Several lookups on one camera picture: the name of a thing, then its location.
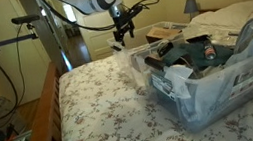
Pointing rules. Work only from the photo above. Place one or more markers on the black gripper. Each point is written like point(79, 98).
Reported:
point(123, 23)

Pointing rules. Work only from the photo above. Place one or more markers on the clear storage bin with cardboard box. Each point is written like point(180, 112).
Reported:
point(121, 59)

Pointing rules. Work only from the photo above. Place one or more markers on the clear storage bin full of items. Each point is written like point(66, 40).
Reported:
point(211, 98)

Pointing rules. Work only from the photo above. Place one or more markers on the white door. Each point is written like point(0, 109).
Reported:
point(95, 41)

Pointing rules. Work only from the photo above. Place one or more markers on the brown cardboard box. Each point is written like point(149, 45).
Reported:
point(161, 33)

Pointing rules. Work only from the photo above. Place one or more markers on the black cylindrical item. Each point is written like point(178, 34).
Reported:
point(154, 63)

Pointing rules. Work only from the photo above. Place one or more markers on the small black box item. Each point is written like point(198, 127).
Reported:
point(164, 48)

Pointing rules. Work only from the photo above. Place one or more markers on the grey bedside lamp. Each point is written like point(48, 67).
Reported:
point(190, 6)

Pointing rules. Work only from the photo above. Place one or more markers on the grey metal support column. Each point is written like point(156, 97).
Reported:
point(48, 35)

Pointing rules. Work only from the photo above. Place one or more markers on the floral bed sheet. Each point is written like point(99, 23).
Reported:
point(106, 117)

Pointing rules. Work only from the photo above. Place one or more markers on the dark bottle with red label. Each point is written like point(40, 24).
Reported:
point(209, 50)

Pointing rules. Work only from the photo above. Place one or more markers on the wooden bed footboard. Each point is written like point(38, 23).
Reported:
point(41, 133)

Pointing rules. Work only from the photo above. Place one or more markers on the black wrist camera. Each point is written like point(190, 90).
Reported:
point(134, 12)

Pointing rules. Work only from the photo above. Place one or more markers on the black camera on stand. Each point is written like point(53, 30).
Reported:
point(25, 19)

